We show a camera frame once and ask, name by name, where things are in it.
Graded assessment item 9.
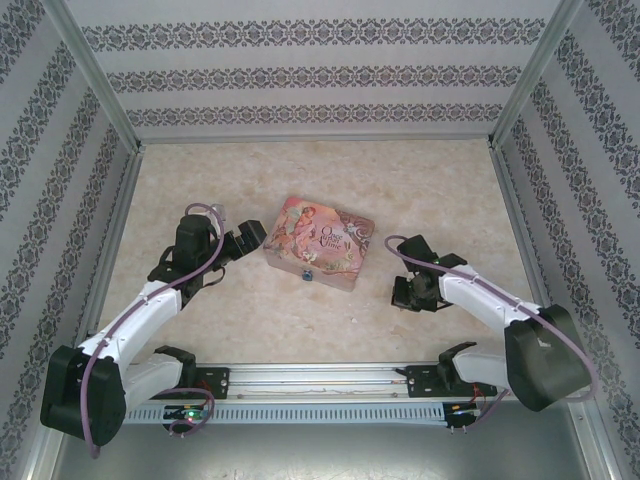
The pink fairy tin box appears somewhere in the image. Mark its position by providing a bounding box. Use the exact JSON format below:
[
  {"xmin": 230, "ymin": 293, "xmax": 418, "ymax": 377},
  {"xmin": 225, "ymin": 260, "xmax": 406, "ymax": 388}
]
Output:
[{"xmin": 266, "ymin": 195, "xmax": 384, "ymax": 294}]

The small circuit board green light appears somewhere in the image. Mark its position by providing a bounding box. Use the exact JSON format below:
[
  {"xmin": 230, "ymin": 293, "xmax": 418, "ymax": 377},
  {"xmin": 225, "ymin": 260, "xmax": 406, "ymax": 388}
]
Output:
[{"xmin": 162, "ymin": 405, "xmax": 209, "ymax": 424}]

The thin black cable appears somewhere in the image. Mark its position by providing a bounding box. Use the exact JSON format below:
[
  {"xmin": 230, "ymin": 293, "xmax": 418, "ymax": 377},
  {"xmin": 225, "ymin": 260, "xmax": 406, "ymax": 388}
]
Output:
[{"xmin": 197, "ymin": 262, "xmax": 227, "ymax": 291}]

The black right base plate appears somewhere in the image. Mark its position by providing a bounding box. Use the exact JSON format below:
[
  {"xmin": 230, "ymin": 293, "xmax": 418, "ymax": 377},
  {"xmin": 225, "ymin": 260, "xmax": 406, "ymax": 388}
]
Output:
[{"xmin": 403, "ymin": 364, "xmax": 447, "ymax": 400}]

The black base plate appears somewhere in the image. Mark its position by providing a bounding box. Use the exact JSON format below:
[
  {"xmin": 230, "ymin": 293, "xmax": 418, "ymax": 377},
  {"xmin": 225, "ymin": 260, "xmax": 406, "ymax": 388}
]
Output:
[
  {"xmin": 192, "ymin": 367, "xmax": 232, "ymax": 401},
  {"xmin": 403, "ymin": 364, "xmax": 447, "ymax": 400}
]

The aluminium frame bottom bar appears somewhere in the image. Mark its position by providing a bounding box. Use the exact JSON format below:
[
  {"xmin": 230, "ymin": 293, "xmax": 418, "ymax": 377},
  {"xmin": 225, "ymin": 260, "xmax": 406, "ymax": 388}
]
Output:
[{"xmin": 138, "ymin": 132, "xmax": 495, "ymax": 147}]

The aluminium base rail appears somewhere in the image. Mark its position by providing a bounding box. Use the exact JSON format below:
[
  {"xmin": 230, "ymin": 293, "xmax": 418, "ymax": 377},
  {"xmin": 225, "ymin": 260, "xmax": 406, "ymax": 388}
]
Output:
[{"xmin": 124, "ymin": 363, "xmax": 501, "ymax": 401}]

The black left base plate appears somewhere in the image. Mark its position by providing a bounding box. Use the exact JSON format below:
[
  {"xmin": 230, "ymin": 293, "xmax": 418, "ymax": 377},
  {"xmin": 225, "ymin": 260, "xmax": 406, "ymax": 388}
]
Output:
[{"xmin": 192, "ymin": 367, "xmax": 232, "ymax": 401}]

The white slotted cable duct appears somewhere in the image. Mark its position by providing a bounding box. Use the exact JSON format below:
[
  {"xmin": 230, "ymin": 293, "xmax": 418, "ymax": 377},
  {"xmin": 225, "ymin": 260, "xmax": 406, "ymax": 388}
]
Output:
[{"xmin": 122, "ymin": 402, "xmax": 447, "ymax": 426}]

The aluminium frame post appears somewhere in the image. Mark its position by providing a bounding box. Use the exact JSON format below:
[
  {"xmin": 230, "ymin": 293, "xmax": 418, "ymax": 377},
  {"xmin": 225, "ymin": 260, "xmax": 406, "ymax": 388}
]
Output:
[
  {"xmin": 489, "ymin": 0, "xmax": 585, "ymax": 149},
  {"xmin": 42, "ymin": 0, "xmax": 145, "ymax": 154}
]

